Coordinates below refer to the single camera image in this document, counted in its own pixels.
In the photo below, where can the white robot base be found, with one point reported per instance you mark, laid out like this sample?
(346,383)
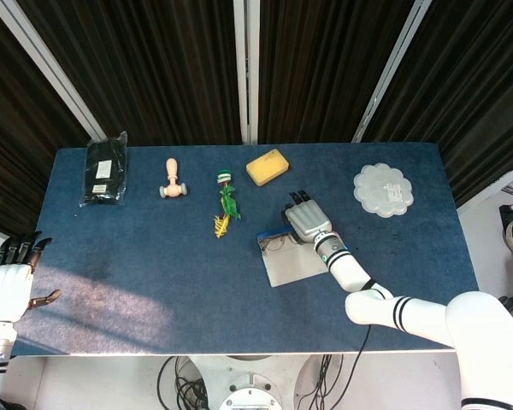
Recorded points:
(250,384)

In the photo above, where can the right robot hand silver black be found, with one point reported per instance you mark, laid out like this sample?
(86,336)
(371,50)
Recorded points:
(310,220)

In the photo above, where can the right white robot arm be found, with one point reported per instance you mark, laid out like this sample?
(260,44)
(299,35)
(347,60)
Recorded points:
(410,312)

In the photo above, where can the clear flower-shaped plastic box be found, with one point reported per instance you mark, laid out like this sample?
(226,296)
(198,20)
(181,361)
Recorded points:
(382,190)

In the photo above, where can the black pleated curtain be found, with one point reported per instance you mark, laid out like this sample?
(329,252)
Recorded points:
(162,64)

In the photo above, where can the white frame post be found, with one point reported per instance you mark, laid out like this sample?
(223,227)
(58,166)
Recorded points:
(47,64)
(389,72)
(246,64)

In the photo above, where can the wooden roller massager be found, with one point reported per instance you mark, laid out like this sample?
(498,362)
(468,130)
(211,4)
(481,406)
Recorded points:
(172,188)

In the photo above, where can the yellow sponge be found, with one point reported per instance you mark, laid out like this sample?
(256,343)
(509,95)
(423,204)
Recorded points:
(267,168)

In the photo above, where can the black garment in plastic bag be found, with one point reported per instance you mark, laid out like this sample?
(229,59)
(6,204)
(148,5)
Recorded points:
(104,171)

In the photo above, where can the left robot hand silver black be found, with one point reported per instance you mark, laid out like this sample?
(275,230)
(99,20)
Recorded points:
(6,290)

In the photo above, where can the blue carpet table cover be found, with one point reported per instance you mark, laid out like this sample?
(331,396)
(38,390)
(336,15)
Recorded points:
(154,265)

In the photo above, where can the eyeglasses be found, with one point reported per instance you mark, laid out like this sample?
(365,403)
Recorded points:
(278,245)

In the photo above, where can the green yellow feather toy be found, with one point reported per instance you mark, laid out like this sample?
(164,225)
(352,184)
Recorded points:
(227,200)

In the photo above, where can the blue glasses case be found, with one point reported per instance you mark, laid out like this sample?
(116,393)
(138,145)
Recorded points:
(295,267)

